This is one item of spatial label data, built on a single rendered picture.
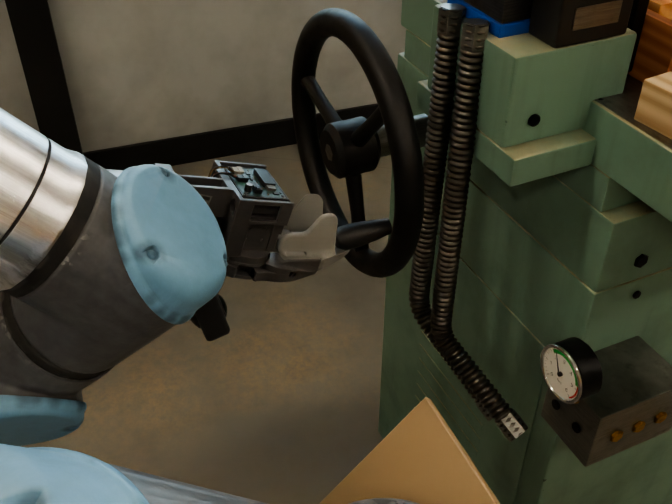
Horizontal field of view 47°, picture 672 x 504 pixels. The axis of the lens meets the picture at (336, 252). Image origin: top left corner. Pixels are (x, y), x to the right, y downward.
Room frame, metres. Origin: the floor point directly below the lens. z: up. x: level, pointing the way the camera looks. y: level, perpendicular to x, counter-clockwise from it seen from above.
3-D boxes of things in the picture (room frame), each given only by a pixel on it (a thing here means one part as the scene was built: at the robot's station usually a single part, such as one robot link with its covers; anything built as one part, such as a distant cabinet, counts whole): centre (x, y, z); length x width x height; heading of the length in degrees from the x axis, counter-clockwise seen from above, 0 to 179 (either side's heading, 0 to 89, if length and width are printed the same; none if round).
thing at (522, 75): (0.71, -0.18, 0.91); 0.15 x 0.14 x 0.09; 25
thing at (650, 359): (0.57, -0.30, 0.58); 0.12 x 0.08 x 0.08; 115
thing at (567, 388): (0.54, -0.24, 0.65); 0.06 x 0.04 x 0.08; 25
